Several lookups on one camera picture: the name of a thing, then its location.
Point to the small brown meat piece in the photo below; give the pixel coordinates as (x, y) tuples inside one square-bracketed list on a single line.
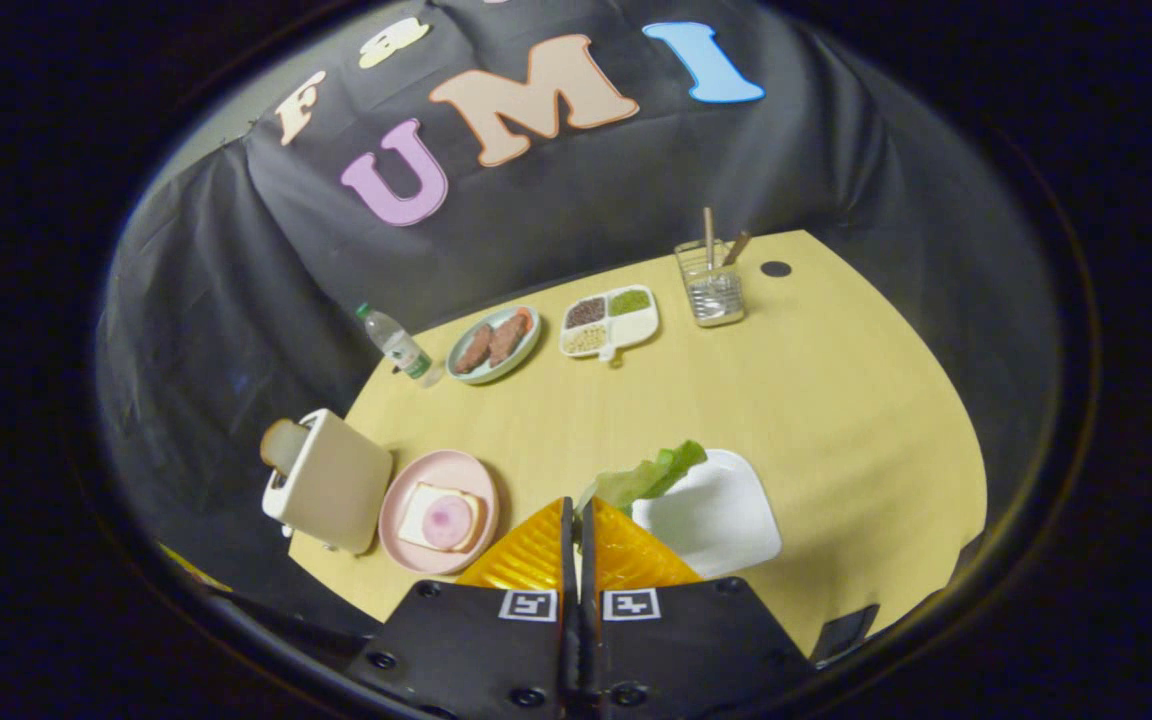
[(474, 350)]

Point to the white square plate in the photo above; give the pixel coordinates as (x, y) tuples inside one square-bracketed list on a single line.
[(716, 515)]

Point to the straight wooden utensil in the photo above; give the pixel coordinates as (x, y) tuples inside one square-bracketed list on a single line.
[(708, 235)]

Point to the pink round plate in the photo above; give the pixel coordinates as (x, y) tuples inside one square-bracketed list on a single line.
[(436, 470)]

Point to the large brown meat piece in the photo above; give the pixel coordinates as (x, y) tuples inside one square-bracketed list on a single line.
[(508, 338)]

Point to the green lettuce leaf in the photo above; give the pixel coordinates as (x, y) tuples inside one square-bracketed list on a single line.
[(636, 482)]

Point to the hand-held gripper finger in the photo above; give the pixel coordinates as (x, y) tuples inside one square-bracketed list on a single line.
[(588, 570), (569, 570)]

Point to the white bread slice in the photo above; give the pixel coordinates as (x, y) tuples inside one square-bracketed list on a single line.
[(414, 515)]

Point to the pale green plate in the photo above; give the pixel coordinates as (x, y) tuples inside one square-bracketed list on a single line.
[(528, 345)]

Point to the white divided dish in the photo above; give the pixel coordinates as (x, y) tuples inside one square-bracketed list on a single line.
[(633, 327)]

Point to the short wooden utensil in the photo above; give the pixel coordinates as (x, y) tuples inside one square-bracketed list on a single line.
[(736, 248)]

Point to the black backdrop cloth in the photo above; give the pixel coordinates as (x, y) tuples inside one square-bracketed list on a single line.
[(236, 280)]

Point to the green beans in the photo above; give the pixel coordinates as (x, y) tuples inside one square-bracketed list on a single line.
[(629, 302)]

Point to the black table grommet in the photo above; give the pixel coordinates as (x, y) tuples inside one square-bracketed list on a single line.
[(776, 269)]

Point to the clear plastic water bottle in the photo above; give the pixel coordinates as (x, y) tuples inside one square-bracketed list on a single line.
[(398, 347)]

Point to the brown-crust bread slice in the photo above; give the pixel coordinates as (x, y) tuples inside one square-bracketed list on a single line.
[(281, 445)]

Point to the pale beans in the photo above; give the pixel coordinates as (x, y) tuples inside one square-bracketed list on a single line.
[(586, 340)]

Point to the pink ham slice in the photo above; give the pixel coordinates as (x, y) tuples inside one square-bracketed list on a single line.
[(448, 522)]

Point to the white toaster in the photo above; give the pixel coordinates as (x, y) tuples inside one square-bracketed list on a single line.
[(336, 480)]

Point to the clear glass utensil holder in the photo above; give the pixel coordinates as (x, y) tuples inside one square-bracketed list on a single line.
[(716, 300)]

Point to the small black box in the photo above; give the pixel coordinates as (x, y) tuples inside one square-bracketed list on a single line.
[(844, 633)]

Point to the dark brown beans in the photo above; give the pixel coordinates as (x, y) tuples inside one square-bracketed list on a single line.
[(586, 312)]

